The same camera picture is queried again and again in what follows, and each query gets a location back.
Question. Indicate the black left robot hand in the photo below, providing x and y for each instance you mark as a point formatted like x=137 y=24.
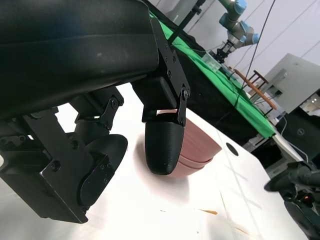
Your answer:
x=75 y=50

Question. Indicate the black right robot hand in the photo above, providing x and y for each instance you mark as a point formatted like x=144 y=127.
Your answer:
x=302 y=200

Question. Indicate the pink bowl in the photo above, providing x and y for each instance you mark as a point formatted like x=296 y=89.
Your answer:
x=187 y=172
x=197 y=162
x=200 y=140

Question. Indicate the grey blue industrial robot arm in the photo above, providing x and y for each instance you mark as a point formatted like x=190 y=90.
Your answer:
x=237 y=25

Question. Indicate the black computer tower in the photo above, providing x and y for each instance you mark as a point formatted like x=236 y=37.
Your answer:
x=302 y=130

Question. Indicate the black table grommet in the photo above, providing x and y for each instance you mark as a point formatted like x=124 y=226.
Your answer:
x=232 y=149

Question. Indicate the thin orange scrap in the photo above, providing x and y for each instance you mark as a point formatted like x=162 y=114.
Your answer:
x=208 y=212

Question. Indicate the black stand pole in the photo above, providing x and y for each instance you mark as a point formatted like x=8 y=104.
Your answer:
x=186 y=20

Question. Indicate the grey metal cabinet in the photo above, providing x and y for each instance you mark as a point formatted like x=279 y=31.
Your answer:
x=297 y=77

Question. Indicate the clear plastic box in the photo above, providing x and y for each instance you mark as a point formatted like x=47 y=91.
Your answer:
x=211 y=62

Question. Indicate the green cloth table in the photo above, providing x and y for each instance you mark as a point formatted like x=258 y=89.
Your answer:
x=225 y=82

